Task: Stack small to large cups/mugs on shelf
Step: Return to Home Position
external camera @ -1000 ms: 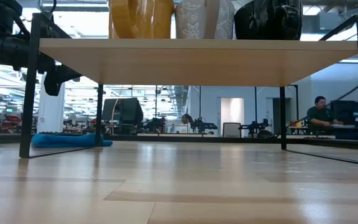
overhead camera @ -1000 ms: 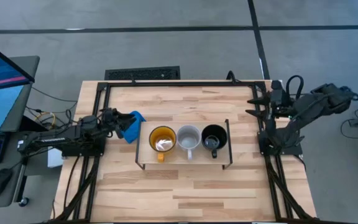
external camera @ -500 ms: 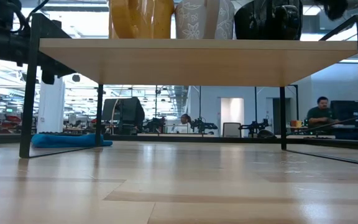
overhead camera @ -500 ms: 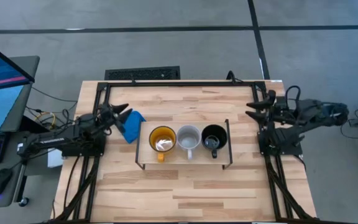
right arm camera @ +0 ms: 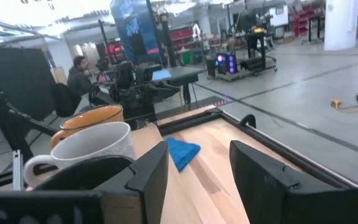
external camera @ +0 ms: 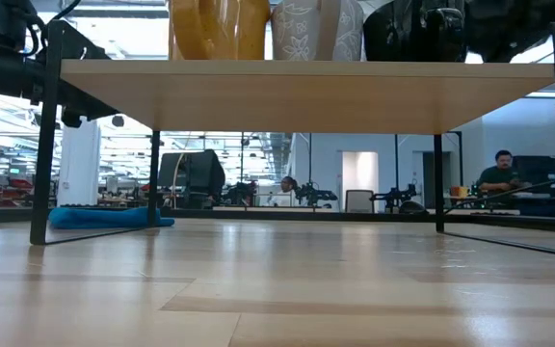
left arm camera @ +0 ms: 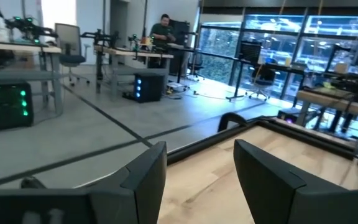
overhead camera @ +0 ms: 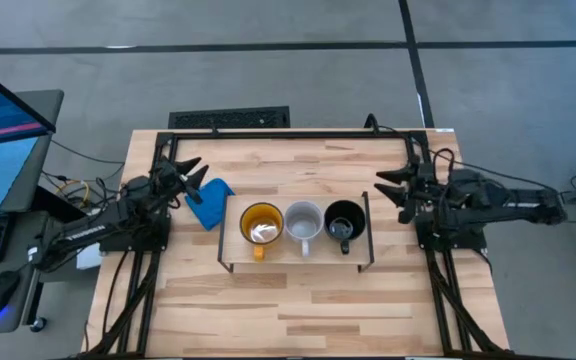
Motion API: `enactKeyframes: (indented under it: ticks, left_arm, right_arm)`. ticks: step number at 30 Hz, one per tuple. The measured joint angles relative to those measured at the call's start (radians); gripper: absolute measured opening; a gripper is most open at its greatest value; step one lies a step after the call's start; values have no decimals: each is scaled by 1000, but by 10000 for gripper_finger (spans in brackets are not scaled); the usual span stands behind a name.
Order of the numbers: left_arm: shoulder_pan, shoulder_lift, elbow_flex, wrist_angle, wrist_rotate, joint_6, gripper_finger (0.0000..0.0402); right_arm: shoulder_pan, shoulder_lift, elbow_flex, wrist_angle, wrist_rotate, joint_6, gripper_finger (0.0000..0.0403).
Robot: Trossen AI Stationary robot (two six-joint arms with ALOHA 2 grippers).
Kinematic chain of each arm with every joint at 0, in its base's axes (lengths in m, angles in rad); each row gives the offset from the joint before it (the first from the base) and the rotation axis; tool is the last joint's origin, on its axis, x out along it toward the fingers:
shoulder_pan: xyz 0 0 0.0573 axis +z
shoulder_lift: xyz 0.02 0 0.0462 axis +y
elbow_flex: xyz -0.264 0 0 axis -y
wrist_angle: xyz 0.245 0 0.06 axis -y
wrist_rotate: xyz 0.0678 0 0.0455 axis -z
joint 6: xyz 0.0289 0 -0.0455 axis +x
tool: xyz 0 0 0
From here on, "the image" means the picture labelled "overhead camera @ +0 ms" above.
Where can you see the blue cloth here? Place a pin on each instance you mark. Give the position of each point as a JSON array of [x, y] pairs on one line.
[[213, 202]]

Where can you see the yellow mug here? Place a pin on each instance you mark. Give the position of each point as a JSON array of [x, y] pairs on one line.
[[261, 225]]

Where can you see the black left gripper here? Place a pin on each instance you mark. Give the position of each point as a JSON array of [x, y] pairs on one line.
[[170, 177]]

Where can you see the small white box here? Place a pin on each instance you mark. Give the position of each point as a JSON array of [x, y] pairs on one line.
[[88, 257]]

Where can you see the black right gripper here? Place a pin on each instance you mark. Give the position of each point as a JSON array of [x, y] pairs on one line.
[[424, 187]]

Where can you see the black aluminium table frame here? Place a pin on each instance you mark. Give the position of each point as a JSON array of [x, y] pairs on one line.
[[293, 135]]

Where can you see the grey side desk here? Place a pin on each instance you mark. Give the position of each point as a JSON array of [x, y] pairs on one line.
[[23, 300]]

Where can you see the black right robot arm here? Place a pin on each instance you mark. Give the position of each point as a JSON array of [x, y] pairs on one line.
[[508, 205]]

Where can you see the black mug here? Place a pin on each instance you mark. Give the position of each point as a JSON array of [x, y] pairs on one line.
[[344, 222]]

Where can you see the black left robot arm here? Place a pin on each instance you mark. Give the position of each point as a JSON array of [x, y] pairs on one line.
[[93, 231]]

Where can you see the white floral patterned mug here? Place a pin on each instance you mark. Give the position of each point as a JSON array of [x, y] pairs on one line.
[[304, 225]]

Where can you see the black floor vent grille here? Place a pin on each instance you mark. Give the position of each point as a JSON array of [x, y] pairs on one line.
[[228, 118]]

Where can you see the wooden shelf with black legs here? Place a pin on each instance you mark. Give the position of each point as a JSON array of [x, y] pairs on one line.
[[298, 260]]

